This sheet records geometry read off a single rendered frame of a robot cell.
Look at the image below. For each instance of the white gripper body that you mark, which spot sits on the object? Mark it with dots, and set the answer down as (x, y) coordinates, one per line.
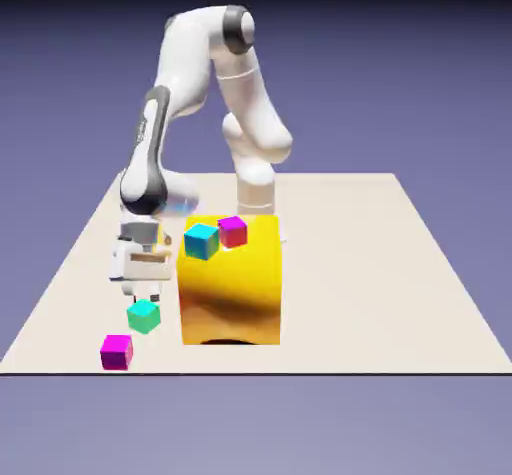
(140, 267)

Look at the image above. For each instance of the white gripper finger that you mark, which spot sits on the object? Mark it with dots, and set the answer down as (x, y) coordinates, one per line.
(155, 292)
(128, 288)

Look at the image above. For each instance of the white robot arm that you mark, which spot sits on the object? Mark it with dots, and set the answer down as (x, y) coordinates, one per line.
(244, 95)

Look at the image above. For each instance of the small green cube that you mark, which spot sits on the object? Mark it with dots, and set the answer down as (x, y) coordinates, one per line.
(143, 316)

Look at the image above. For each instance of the small cyan cube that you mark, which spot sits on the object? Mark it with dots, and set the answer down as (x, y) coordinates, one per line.
(200, 241)

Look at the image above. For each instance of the small magenta red cube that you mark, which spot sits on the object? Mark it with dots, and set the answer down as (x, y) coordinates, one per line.
(234, 233)

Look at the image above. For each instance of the large yellow box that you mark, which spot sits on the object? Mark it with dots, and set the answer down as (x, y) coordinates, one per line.
(232, 295)

